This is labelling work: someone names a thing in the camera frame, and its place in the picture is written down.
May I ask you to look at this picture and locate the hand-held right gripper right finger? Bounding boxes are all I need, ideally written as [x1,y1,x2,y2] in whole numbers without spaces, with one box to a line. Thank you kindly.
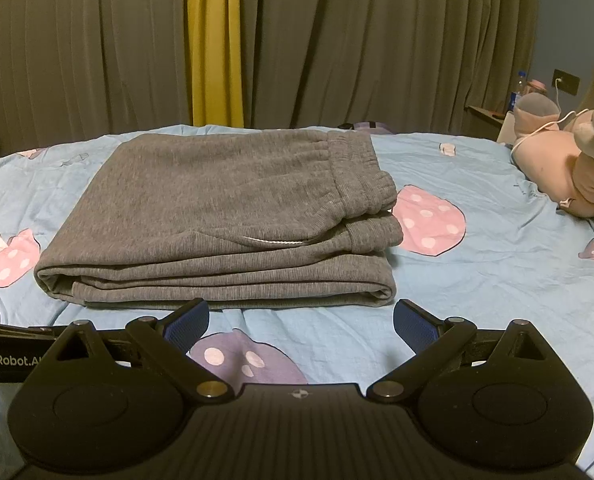
[368,299,560,403]

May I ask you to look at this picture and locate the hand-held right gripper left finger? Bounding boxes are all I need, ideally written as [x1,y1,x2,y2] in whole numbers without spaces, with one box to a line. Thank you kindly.
[42,298,230,403]

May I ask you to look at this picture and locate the grey pants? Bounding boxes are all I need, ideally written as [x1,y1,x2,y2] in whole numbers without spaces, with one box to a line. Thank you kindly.
[33,129,404,310]

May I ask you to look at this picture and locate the blue mushroom print bed sheet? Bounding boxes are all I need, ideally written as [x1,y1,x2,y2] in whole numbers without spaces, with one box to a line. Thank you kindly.
[0,124,594,468]

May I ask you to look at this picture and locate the pink plush toy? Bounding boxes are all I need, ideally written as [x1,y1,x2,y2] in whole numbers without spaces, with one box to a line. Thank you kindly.
[511,92,594,218]

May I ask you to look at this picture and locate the wooden nightstand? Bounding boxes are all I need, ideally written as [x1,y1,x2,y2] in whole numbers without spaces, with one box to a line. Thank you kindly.
[464,104,516,142]

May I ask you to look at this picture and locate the clear water bottle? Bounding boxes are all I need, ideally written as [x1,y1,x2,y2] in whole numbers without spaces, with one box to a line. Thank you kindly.
[510,70,528,112]

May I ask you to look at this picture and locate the yellow curtain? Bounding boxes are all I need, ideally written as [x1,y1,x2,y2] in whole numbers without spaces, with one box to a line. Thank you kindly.
[186,0,246,128]

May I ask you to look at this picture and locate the grey curtain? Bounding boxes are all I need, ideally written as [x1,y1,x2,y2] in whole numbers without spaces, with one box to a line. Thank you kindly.
[0,0,195,163]
[237,0,540,136]

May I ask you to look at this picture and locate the white cable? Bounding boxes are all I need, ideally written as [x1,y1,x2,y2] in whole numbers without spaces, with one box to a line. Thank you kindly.
[511,78,590,153]

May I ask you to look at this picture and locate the dark wall socket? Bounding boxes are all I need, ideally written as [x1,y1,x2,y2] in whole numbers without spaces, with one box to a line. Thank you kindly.
[552,68,580,96]

